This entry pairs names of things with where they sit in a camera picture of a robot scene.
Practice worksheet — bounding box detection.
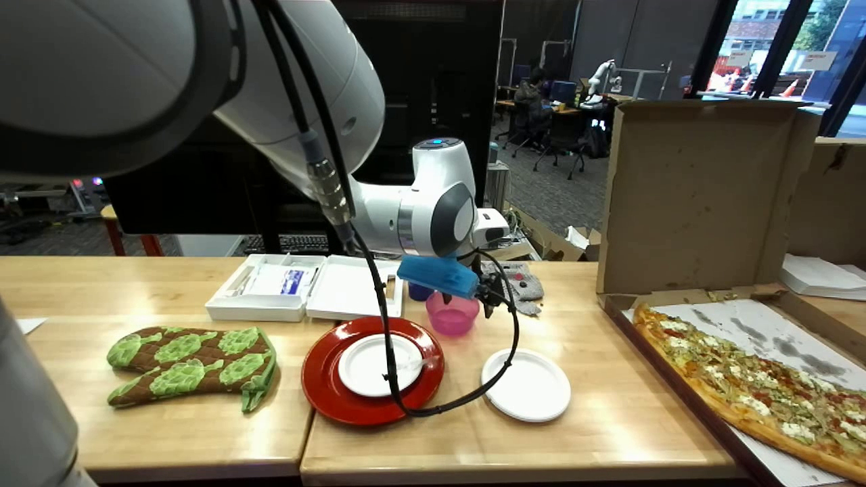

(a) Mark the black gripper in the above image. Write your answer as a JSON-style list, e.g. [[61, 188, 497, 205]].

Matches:
[[471, 267, 523, 320]]

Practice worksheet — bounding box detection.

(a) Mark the pink translucent bowl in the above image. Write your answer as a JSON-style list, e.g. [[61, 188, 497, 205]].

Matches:
[[423, 288, 484, 341]]

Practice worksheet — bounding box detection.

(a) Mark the red plate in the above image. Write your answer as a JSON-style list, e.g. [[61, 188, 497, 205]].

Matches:
[[300, 314, 446, 433]]

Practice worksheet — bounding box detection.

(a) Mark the grey cloth glove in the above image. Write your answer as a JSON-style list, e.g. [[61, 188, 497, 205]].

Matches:
[[497, 260, 546, 320]]

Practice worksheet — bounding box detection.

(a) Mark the grey metal cylinder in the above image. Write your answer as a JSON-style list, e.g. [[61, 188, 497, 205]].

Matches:
[[484, 144, 511, 218]]

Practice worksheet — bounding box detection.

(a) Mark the white flat box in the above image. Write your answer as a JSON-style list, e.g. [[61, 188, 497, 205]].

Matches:
[[304, 255, 405, 324]]

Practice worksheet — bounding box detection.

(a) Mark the open cardboard pizza box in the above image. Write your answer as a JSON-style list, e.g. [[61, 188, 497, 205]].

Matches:
[[595, 96, 866, 487]]

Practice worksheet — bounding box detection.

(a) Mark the large black panel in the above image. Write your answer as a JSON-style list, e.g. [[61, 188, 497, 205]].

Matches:
[[103, 0, 504, 240]]

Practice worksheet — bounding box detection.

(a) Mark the white tray with packet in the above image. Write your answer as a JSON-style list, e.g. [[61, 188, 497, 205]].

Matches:
[[202, 251, 324, 328]]

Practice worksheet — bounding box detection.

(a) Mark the rectangular pizza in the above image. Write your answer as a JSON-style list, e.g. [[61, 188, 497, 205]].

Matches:
[[634, 303, 866, 487]]

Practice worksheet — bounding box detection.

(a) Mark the brown green oven mitt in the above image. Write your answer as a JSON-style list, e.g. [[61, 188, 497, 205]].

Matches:
[[106, 324, 281, 420]]

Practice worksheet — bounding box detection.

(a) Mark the stack of white papers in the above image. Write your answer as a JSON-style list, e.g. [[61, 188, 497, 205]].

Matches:
[[779, 255, 866, 303]]

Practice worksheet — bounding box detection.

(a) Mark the brown cardboard box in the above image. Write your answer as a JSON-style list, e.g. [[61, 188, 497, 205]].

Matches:
[[781, 136, 866, 271]]

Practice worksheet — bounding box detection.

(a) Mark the red wooden stool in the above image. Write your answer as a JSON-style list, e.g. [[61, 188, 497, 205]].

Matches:
[[95, 200, 168, 260]]

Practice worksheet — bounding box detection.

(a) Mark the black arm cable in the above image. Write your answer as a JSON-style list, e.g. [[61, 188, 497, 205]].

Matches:
[[254, 0, 526, 420]]

